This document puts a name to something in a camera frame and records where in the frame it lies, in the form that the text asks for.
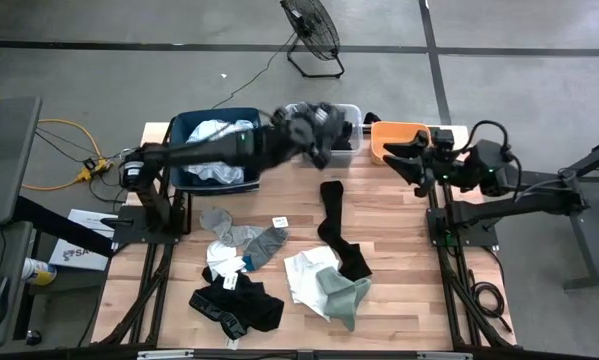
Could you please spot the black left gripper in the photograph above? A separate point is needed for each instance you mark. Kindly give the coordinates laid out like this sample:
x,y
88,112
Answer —
x,y
289,137

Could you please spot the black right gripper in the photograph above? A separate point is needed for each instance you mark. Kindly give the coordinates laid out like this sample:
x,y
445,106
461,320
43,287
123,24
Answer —
x,y
449,170

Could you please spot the pale patterned shirt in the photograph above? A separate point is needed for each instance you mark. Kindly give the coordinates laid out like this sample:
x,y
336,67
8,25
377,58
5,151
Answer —
x,y
214,131

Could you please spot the long black sock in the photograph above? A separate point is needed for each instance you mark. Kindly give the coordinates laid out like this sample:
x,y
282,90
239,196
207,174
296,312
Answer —
x,y
331,210

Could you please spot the light grey sock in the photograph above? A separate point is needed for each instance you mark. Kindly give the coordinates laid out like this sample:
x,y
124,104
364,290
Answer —
x,y
219,222

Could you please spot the white sock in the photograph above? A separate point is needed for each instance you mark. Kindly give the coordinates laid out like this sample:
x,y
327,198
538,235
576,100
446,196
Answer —
x,y
221,257

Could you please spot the white cotton garment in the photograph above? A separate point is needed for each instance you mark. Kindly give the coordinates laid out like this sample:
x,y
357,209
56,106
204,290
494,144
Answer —
x,y
301,280

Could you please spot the sage green sock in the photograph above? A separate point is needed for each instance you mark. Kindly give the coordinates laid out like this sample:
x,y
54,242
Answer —
x,y
341,300

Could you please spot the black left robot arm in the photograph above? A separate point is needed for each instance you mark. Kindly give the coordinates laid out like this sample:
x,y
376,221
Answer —
x,y
199,152

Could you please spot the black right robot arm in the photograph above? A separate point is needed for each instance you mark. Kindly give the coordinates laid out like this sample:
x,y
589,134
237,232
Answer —
x,y
529,202

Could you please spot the orange plastic bin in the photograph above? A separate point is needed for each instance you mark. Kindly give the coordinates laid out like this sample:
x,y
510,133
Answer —
x,y
394,135

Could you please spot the clear plastic bin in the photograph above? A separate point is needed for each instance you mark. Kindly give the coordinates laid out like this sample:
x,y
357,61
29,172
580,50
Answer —
x,y
355,112

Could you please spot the white paper tag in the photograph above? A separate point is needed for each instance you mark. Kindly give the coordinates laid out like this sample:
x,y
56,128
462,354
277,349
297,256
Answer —
x,y
280,222
230,281

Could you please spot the navy white-striped fabric basket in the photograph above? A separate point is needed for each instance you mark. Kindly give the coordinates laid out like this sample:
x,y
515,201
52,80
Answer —
x,y
214,187

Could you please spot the black floor fan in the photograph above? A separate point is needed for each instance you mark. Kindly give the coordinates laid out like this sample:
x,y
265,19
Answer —
x,y
311,25

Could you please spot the dark grey metal stand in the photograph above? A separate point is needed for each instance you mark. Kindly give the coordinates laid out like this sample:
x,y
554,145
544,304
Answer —
x,y
584,235

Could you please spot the yellow power splitter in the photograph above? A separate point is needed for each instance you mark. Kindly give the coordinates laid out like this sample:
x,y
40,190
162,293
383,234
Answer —
x,y
94,170

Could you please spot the white printed paper sheet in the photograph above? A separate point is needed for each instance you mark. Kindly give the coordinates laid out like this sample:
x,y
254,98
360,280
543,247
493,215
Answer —
x,y
74,255

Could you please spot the white and yellow can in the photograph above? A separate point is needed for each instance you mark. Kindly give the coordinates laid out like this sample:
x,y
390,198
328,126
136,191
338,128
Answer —
x,y
39,271

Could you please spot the dark grey monitor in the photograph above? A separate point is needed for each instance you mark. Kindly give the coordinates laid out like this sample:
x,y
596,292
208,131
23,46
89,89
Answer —
x,y
4,155

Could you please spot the grey side desk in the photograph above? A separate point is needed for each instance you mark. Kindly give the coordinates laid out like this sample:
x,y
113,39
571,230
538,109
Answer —
x,y
9,250

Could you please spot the small black knob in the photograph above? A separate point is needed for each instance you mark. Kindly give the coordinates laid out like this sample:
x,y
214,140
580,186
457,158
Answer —
x,y
33,338

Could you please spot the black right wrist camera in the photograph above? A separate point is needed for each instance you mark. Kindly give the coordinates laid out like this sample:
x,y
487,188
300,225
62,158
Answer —
x,y
442,139

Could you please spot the small black bracket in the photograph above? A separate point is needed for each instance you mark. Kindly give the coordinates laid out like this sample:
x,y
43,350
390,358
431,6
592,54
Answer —
x,y
371,118

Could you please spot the black table frame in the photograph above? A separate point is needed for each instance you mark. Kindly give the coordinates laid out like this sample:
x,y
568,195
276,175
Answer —
x,y
449,270

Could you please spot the black slanted frame strut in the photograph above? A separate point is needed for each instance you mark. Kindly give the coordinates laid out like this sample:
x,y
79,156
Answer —
x,y
64,227

